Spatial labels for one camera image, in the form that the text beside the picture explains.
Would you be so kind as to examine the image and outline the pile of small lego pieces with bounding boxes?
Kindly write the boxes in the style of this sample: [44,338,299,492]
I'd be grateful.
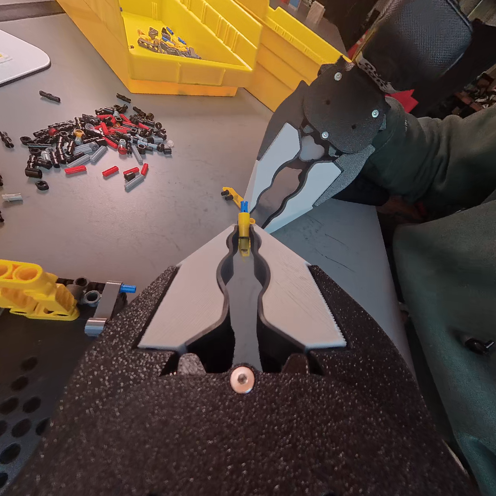
[0,90,174,204]

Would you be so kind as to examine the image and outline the lego tracked assembly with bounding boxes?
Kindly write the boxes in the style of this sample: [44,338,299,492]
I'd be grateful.
[137,26,203,61]

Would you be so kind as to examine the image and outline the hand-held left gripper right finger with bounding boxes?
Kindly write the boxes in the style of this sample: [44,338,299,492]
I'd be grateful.
[248,225,348,354]

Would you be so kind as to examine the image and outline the yellow storage bin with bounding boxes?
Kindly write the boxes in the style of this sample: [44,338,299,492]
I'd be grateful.
[56,0,264,96]
[232,0,351,113]

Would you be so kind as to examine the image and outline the white rounded instruction card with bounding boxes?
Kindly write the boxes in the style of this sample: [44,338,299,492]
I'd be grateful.
[0,29,52,88]

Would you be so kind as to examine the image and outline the person's right forearm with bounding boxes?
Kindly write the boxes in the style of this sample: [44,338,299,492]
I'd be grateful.
[337,95,496,221]

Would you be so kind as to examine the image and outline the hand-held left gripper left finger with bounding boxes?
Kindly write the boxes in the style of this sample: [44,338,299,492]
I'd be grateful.
[137,225,239,351]

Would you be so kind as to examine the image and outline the lego model on black base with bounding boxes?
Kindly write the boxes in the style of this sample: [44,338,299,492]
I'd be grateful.
[0,259,137,485]

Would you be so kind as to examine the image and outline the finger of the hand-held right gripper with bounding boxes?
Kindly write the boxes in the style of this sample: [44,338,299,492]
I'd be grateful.
[243,122,302,218]
[262,159,346,235]

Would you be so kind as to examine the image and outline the yellow lego subassembly blue pins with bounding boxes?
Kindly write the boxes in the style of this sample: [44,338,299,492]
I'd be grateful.
[237,200,257,258]

